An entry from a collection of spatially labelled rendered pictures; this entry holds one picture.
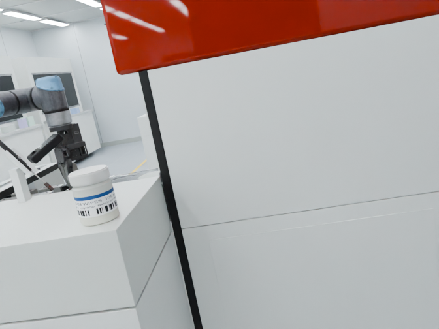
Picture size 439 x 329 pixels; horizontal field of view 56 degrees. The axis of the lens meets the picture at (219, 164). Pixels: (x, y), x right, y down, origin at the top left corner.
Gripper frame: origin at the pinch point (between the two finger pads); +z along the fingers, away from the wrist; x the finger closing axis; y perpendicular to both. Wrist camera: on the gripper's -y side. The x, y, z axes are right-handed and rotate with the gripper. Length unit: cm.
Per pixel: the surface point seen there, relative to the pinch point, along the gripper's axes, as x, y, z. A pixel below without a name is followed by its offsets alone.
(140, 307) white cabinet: -68, -17, 11
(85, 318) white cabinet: -63, -25, 10
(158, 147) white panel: -46.5, 7.3, -12.4
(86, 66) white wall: 754, 358, -91
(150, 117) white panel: -46, 7, -20
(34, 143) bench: 530, 144, 27
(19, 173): -24.6, -19.4, -12.2
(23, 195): -25.0, -20.1, -6.9
